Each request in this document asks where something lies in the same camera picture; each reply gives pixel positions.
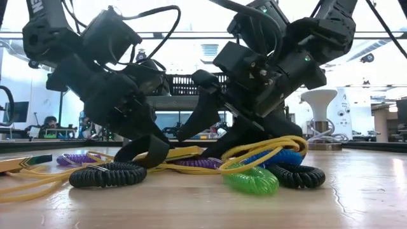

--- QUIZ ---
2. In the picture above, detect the grey metal mesh shelf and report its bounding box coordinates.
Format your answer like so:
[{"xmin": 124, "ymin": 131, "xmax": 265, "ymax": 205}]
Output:
[{"xmin": 146, "ymin": 94, "xmax": 230, "ymax": 112}]

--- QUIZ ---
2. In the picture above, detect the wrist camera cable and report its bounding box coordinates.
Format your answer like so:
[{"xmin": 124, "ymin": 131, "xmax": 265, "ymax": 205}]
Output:
[
  {"xmin": 208, "ymin": 0, "xmax": 284, "ymax": 61},
  {"xmin": 120, "ymin": 4, "xmax": 182, "ymax": 63}
]

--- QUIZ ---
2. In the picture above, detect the blue coil wrist keychain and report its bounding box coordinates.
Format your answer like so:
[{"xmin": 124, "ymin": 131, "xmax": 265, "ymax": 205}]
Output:
[{"xmin": 243, "ymin": 149, "xmax": 307, "ymax": 169}]

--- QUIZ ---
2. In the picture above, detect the left arm supply cable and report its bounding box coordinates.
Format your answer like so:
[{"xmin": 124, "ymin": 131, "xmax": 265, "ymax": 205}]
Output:
[{"xmin": 0, "ymin": 85, "xmax": 15, "ymax": 127}]

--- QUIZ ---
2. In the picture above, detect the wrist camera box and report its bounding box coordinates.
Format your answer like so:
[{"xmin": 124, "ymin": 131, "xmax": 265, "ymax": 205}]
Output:
[
  {"xmin": 212, "ymin": 41, "xmax": 276, "ymax": 88},
  {"xmin": 81, "ymin": 6, "xmax": 143, "ymax": 66}
]

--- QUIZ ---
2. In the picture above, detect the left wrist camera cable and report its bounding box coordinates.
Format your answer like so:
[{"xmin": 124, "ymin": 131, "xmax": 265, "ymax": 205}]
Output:
[{"xmin": 120, "ymin": 4, "xmax": 182, "ymax": 63}]

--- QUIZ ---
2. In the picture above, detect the green coil wrist keychain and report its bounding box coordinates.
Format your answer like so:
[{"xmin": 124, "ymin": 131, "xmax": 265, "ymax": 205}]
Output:
[{"xmin": 222, "ymin": 163, "xmax": 280, "ymax": 196}]

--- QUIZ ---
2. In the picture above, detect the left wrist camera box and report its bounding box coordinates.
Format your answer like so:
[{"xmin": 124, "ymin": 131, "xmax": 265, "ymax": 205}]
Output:
[{"xmin": 81, "ymin": 6, "xmax": 143, "ymax": 66}]

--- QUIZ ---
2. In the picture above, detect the black coil wrist keychain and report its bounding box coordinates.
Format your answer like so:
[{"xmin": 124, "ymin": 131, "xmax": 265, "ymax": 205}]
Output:
[
  {"xmin": 69, "ymin": 162, "xmax": 148, "ymax": 188},
  {"xmin": 266, "ymin": 163, "xmax": 326, "ymax": 190}
]

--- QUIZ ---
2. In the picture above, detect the thin black diagonal rod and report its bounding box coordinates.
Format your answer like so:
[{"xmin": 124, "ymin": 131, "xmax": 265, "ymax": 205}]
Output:
[{"xmin": 364, "ymin": 0, "xmax": 407, "ymax": 60}]

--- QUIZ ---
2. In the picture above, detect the black wall monitor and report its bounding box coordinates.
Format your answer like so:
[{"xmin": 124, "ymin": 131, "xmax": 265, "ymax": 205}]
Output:
[{"xmin": 3, "ymin": 101, "xmax": 30, "ymax": 123}]

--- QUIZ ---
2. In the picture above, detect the yellow green crayon box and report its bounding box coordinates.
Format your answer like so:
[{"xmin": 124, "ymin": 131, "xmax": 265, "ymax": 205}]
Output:
[
  {"xmin": 144, "ymin": 145, "xmax": 204, "ymax": 162},
  {"xmin": 0, "ymin": 154, "xmax": 53, "ymax": 174}
]

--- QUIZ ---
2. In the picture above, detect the black aluminium table frame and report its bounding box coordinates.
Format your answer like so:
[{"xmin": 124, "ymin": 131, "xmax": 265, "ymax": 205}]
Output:
[{"xmin": 0, "ymin": 139, "xmax": 407, "ymax": 154}]

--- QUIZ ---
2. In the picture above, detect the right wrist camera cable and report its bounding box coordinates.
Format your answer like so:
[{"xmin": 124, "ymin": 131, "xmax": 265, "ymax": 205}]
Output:
[{"xmin": 208, "ymin": 0, "xmax": 284, "ymax": 61}]

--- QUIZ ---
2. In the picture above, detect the purple coil wrist keychain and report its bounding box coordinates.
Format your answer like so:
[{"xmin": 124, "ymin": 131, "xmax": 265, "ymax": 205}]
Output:
[
  {"xmin": 56, "ymin": 153, "xmax": 102, "ymax": 167},
  {"xmin": 174, "ymin": 157, "xmax": 223, "ymax": 170}
]

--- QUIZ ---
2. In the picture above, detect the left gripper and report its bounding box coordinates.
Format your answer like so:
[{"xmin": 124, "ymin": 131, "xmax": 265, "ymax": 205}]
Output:
[{"xmin": 46, "ymin": 56, "xmax": 175, "ymax": 149}]

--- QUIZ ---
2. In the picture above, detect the wide black rubber band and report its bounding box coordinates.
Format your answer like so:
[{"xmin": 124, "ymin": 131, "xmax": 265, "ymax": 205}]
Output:
[{"xmin": 113, "ymin": 135, "xmax": 171, "ymax": 169}]

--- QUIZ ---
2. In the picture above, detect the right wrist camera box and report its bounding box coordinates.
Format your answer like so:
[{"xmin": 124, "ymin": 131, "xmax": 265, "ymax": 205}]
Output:
[{"xmin": 212, "ymin": 41, "xmax": 276, "ymax": 88}]

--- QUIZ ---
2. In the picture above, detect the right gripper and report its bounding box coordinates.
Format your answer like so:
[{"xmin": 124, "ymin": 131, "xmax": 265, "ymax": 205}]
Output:
[{"xmin": 177, "ymin": 52, "xmax": 328, "ymax": 159}]

